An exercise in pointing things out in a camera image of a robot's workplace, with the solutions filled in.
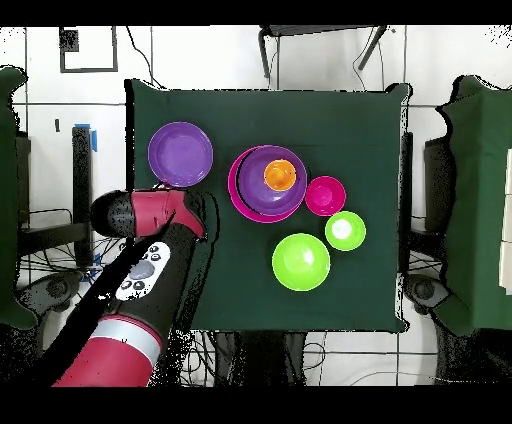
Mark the purple bowl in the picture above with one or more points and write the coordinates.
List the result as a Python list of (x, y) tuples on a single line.
[(180, 154), (256, 192)]

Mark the large pink bowl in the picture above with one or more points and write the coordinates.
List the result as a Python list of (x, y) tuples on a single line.
[(234, 200)]

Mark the orange cup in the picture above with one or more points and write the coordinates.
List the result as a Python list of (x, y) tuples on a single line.
[(280, 176)]

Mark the large green bowl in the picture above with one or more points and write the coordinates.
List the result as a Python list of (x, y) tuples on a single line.
[(301, 266)]

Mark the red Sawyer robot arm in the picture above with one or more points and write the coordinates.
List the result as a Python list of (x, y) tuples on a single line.
[(152, 208)]

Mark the small red bowl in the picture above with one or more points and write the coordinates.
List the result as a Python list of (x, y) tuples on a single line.
[(326, 196)]

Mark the dark green tablecloth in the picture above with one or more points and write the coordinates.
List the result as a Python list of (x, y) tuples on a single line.
[(256, 116)]

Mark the small green bowl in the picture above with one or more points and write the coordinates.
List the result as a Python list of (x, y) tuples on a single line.
[(356, 236)]

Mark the black stand with blue tape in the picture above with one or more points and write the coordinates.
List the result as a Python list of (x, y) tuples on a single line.
[(82, 180)]

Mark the black floor stand base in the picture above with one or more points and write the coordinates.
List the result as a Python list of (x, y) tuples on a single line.
[(424, 290), (48, 290)]

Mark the black metal stool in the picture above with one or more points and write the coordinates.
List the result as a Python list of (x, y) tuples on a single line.
[(304, 30)]

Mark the green covered side table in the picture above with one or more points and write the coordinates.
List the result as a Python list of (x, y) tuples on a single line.
[(8, 200), (480, 200)]

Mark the black square frame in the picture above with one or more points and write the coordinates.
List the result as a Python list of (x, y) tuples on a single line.
[(68, 40)]

